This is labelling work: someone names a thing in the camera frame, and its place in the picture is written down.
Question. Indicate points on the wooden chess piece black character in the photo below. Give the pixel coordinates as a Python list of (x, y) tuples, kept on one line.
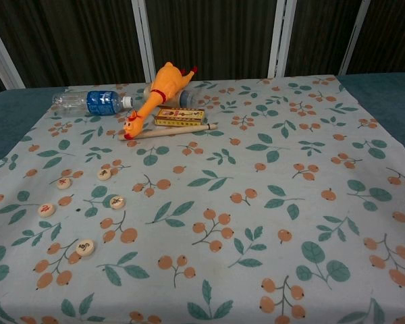
[(117, 202), (84, 247), (103, 174)]

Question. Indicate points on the wooden chess piece red character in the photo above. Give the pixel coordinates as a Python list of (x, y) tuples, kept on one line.
[(63, 183), (46, 209)]

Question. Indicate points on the yellow red small box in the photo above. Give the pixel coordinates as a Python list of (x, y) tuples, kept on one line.
[(179, 116)]

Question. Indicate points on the wooden stick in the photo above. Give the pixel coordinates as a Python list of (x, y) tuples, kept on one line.
[(175, 131)]

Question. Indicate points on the floral print tablecloth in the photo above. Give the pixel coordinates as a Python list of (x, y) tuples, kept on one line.
[(222, 202)]

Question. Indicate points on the clear bottle grey contents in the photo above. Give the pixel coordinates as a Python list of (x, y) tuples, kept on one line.
[(188, 97)]

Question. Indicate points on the orange rubber chicken toy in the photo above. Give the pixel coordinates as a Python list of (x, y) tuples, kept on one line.
[(165, 84)]

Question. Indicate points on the clear water bottle blue label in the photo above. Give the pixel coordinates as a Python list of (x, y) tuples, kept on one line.
[(99, 101)]

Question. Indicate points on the teal table cover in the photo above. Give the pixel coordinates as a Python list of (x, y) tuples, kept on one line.
[(6, 111)]

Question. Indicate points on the white partition frame post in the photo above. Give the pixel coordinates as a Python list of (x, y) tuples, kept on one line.
[(281, 37), (1, 57), (354, 37), (145, 40)]

